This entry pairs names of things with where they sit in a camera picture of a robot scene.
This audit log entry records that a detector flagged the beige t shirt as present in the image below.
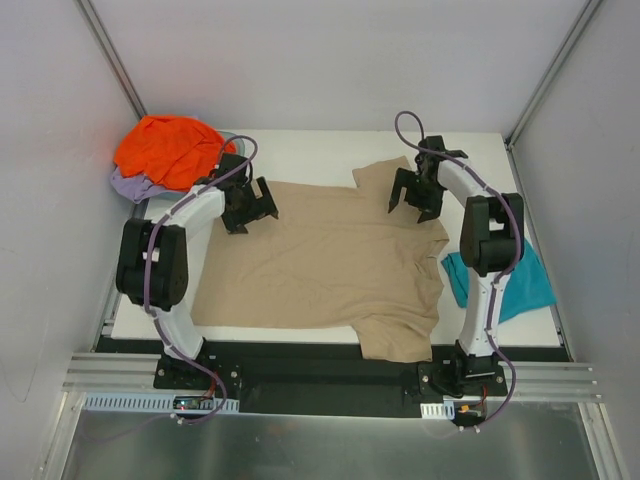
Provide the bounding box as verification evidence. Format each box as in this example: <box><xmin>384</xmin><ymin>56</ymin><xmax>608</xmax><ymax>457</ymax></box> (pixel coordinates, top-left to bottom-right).
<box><xmin>191</xmin><ymin>157</ymin><xmax>449</xmax><ymax>363</ymax></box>

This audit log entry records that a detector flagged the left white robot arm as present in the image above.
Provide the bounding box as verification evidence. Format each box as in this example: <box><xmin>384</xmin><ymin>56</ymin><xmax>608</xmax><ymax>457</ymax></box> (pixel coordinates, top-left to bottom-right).
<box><xmin>116</xmin><ymin>153</ymin><xmax>279</xmax><ymax>389</ymax></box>

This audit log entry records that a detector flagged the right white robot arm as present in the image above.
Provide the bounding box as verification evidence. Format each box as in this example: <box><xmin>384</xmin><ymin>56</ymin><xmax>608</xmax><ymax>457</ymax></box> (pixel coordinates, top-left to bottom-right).
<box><xmin>388</xmin><ymin>136</ymin><xmax>524</xmax><ymax>397</ymax></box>

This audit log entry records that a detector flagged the teal plastic basket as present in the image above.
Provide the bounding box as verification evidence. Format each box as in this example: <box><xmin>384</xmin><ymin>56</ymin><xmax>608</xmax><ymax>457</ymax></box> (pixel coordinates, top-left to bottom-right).
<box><xmin>220</xmin><ymin>130</ymin><xmax>246</xmax><ymax>156</ymax></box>

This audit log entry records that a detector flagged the orange t shirt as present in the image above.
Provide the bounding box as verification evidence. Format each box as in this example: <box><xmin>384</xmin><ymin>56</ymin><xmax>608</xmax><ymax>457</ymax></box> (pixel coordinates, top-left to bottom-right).
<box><xmin>114</xmin><ymin>115</ymin><xmax>237</xmax><ymax>191</ymax></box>

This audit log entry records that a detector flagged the lavender t shirt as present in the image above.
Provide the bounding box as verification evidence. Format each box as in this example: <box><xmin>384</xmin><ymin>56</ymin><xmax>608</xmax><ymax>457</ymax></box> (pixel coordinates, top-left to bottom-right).
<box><xmin>110</xmin><ymin>167</ymin><xmax>180</xmax><ymax>204</ymax></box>

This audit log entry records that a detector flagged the folded teal t shirt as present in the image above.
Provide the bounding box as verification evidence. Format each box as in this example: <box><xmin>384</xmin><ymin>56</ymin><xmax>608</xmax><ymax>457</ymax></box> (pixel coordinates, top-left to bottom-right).
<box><xmin>441</xmin><ymin>240</ymin><xmax>556</xmax><ymax>323</ymax></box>

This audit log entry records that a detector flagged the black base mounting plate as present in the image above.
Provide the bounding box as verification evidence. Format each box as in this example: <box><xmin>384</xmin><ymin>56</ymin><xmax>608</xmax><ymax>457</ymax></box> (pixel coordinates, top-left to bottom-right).
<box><xmin>94</xmin><ymin>337</ymin><xmax>509</xmax><ymax>419</ymax></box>

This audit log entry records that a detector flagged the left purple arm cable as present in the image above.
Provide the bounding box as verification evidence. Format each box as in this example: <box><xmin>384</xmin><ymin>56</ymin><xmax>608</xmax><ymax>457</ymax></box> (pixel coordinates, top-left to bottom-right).
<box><xmin>142</xmin><ymin>134</ymin><xmax>259</xmax><ymax>396</ymax></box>

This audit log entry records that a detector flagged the right white cable duct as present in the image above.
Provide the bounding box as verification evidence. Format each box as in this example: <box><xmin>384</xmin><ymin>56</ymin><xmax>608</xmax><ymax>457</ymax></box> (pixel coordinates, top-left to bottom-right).
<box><xmin>420</xmin><ymin>401</ymin><xmax>455</xmax><ymax>421</ymax></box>

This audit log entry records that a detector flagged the white cable duct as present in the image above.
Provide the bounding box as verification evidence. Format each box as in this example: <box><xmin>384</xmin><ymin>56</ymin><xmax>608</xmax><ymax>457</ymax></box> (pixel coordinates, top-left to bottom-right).
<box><xmin>84</xmin><ymin>393</ymin><xmax>240</xmax><ymax>415</ymax></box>
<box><xmin>420</xmin><ymin>401</ymin><xmax>455</xmax><ymax>421</ymax></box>

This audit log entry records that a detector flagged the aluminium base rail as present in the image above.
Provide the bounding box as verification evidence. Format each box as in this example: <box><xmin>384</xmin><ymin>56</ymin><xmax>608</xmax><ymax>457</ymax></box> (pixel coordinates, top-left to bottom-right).
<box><xmin>63</xmin><ymin>353</ymin><xmax>604</xmax><ymax>403</ymax></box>

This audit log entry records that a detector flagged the left white cable duct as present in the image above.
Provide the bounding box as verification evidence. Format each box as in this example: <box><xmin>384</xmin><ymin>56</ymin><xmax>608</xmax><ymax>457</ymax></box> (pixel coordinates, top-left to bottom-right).
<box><xmin>84</xmin><ymin>393</ymin><xmax>240</xmax><ymax>415</ymax></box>

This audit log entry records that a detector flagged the right aluminium corner post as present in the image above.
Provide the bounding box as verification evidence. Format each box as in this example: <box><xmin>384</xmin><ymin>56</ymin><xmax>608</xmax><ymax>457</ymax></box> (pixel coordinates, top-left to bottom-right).
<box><xmin>505</xmin><ymin>0</ymin><xmax>605</xmax><ymax>152</ymax></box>

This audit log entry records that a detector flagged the aluminium corner post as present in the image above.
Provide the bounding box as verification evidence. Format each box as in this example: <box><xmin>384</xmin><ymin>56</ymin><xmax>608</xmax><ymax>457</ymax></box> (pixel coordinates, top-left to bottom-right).
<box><xmin>505</xmin><ymin>0</ymin><xmax>605</xmax><ymax>152</ymax></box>
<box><xmin>74</xmin><ymin>0</ymin><xmax>147</xmax><ymax>119</ymax></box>

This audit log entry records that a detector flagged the left aluminium corner post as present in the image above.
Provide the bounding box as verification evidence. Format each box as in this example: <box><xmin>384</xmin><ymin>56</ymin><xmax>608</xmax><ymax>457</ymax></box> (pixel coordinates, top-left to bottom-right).
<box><xmin>74</xmin><ymin>0</ymin><xmax>147</xmax><ymax>119</ymax></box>

